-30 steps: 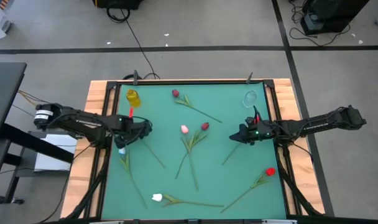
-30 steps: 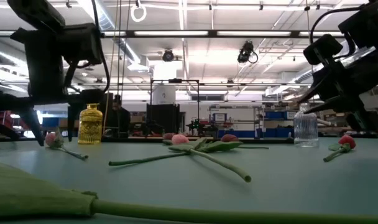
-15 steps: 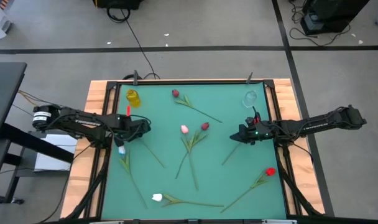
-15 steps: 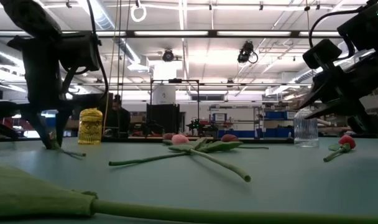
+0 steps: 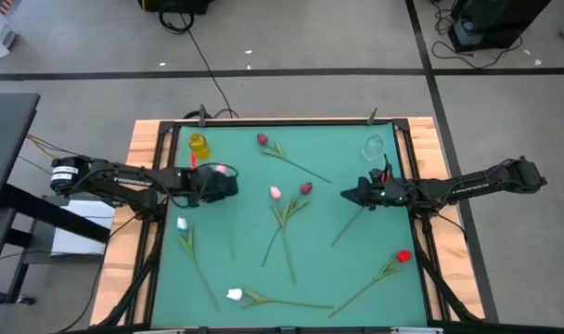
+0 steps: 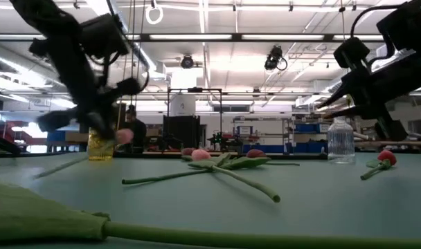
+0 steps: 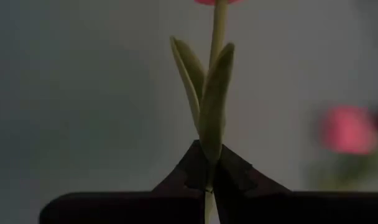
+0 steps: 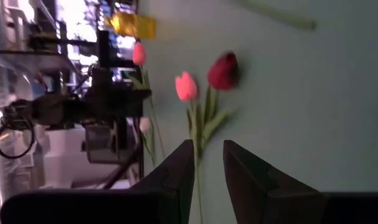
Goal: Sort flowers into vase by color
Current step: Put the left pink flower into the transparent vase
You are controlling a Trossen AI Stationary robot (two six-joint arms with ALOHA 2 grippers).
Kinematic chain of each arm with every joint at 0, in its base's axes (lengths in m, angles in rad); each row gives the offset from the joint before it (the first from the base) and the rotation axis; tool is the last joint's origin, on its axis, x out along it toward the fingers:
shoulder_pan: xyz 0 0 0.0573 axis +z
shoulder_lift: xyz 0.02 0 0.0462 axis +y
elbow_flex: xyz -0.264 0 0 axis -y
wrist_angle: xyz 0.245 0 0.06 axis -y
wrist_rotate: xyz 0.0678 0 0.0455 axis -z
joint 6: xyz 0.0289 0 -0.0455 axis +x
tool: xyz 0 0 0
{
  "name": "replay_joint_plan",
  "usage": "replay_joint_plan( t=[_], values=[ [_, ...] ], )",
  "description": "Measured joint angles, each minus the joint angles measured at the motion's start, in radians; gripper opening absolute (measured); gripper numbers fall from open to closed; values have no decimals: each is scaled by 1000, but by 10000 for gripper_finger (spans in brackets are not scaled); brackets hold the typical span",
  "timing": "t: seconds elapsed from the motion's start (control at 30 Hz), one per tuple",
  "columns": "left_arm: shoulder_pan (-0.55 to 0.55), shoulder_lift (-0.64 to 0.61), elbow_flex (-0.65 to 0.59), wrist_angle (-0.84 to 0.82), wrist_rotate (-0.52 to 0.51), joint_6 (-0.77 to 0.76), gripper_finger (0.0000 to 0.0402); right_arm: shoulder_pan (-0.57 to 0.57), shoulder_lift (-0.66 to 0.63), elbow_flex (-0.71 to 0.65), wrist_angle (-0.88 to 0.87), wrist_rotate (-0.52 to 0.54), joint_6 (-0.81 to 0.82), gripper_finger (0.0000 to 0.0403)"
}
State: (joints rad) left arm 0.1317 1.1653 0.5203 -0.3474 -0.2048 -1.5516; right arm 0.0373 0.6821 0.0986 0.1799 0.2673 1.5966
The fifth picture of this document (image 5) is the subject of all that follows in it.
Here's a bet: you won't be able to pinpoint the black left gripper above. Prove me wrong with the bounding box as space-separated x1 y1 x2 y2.
177 166 240 208

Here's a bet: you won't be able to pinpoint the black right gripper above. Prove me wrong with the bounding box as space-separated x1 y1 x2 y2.
340 177 420 209

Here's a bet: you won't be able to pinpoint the pink artificial tulip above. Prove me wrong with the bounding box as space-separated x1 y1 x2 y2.
215 163 237 262
269 186 298 285

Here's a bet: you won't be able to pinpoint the dark red artificial tulip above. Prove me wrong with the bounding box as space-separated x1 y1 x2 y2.
261 182 314 268
256 133 333 185

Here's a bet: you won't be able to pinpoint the clear glass vase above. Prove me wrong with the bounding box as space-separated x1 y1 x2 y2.
361 134 386 162

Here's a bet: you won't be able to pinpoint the yellow glass vase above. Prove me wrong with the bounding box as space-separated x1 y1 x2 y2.
187 133 212 161

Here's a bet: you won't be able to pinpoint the green table mat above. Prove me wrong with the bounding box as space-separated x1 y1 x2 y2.
150 122 429 328

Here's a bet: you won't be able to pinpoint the white and blue artificial tulip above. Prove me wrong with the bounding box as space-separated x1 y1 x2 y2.
176 216 222 313

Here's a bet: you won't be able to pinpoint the black equipment case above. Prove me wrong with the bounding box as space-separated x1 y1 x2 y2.
137 0 214 15

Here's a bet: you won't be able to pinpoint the large black equipment box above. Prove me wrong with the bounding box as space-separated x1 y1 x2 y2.
447 0 553 53

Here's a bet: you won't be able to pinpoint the black desk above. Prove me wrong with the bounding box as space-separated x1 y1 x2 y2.
0 92 111 305

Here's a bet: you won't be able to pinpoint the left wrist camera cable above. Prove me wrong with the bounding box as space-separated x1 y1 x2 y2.
201 161 239 181

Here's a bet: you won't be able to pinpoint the black floor cable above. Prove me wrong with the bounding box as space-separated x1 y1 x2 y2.
158 7 240 120

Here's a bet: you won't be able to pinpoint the thin coloured wires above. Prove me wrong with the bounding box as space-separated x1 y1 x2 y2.
17 134 83 175

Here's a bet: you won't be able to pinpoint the tangled black floor cables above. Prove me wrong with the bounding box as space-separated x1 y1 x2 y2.
430 0 524 71

